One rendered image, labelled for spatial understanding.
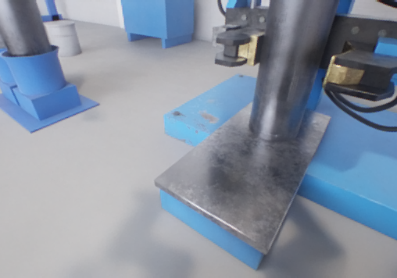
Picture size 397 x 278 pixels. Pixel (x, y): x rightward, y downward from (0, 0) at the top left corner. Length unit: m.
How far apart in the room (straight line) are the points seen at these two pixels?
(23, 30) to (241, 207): 1.35
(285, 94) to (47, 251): 0.95
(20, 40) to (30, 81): 0.21
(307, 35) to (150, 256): 0.84
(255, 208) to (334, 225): 0.35
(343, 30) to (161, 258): 1.03
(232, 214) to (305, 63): 0.54
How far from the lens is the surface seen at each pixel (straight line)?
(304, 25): 0.82
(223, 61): 0.87
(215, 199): 0.70
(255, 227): 0.66
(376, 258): 0.95
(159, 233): 0.81
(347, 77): 0.78
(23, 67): 1.55
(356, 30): 1.05
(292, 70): 0.84
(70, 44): 2.98
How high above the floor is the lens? 0.69
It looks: 35 degrees down
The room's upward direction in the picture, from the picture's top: 1 degrees clockwise
